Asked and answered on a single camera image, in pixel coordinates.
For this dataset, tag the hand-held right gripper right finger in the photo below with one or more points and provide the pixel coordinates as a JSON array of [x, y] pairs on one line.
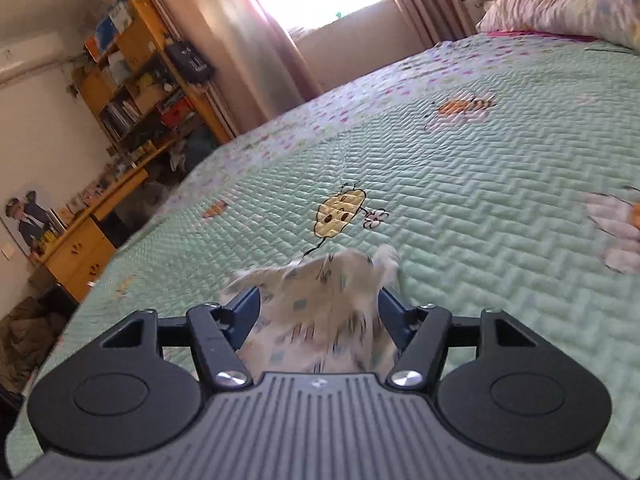
[[392, 315]]

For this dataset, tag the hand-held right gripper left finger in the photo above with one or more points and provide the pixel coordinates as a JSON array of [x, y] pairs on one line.
[[246, 312]]

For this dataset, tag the white printed t-shirt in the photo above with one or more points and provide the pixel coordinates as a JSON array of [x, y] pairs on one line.
[[320, 320]]

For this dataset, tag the green quilted bed blanket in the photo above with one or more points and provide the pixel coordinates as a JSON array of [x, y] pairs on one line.
[[475, 185]]

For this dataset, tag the yellow wooden desk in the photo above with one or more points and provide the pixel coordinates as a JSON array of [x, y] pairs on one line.
[[80, 250]]

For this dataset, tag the olive cloth pile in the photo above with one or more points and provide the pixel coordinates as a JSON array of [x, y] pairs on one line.
[[27, 340]]

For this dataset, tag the black bag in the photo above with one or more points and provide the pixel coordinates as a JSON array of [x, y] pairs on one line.
[[190, 62]]

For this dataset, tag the yellow wooden bookshelf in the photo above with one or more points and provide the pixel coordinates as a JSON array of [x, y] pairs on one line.
[[135, 60]]

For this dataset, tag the white air conditioner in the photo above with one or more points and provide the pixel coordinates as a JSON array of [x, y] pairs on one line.
[[25, 57]]

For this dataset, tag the floral pillow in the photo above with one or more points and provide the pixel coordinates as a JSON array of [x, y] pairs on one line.
[[565, 5]]

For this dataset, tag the wall poster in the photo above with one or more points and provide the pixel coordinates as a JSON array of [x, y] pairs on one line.
[[27, 222]]

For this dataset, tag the wall switch plate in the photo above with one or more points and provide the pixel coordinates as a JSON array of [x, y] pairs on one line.
[[7, 252]]

